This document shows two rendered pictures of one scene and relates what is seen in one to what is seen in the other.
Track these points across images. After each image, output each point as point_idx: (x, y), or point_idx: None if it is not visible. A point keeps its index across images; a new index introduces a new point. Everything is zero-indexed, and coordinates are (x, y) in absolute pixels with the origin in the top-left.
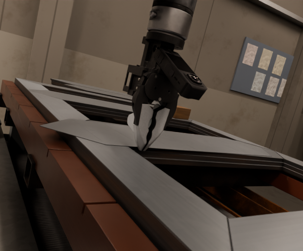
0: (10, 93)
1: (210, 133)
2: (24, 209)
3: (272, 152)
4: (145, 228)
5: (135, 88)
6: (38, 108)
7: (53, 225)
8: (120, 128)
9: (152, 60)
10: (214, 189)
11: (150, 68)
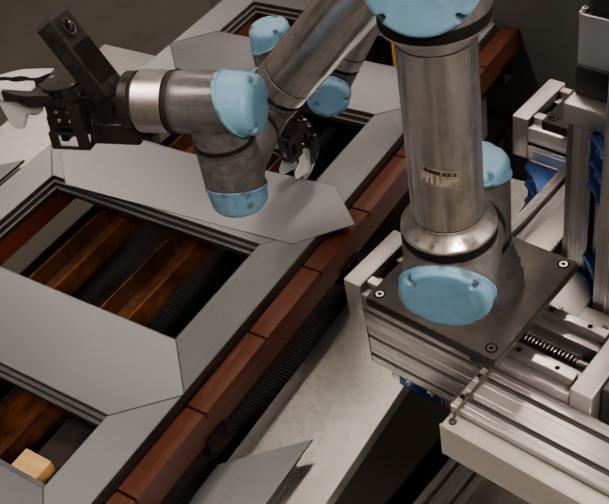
0: (194, 431)
1: (16, 216)
2: None
3: (70, 141)
4: None
5: (300, 147)
6: (255, 318)
7: (289, 359)
8: (254, 217)
9: (294, 117)
10: (136, 224)
11: (306, 119)
